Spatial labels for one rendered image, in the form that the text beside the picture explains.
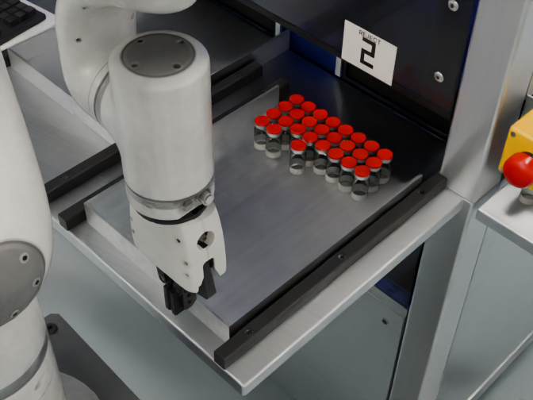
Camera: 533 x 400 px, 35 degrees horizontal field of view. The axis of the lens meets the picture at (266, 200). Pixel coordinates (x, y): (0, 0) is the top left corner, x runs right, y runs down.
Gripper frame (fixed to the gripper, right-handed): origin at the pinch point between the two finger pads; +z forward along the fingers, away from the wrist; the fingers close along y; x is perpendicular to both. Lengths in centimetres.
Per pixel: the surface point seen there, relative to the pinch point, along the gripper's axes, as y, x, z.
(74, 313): 72, -22, 93
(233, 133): 19.3, -26.3, 5.1
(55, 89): 42.0, -12.9, 2.7
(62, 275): 84, -27, 93
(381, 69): 4.7, -38.8, -7.4
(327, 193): 2.2, -27.0, 5.1
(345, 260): -7.9, -18.7, 3.3
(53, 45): 54, -20, 5
